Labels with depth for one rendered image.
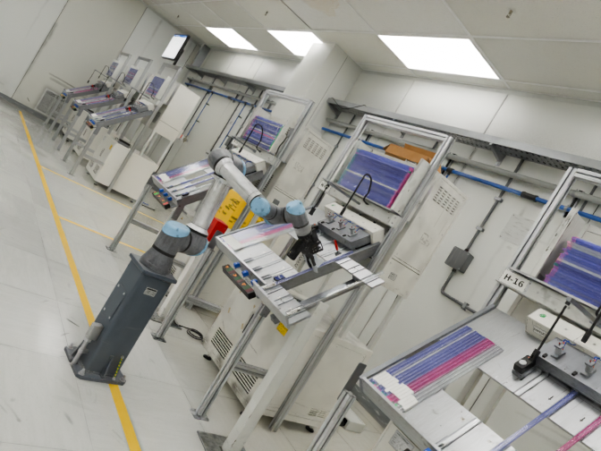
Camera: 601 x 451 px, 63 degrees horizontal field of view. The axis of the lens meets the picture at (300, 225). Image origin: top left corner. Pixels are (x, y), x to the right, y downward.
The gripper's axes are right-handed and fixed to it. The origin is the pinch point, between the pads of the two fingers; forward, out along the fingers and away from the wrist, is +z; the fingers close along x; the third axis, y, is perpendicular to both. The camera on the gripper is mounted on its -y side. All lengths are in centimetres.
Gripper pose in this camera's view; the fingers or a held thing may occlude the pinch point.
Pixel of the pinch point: (312, 268)
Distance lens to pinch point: 231.5
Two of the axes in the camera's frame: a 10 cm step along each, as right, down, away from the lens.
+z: 2.9, 8.3, 4.8
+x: -4.6, -3.2, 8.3
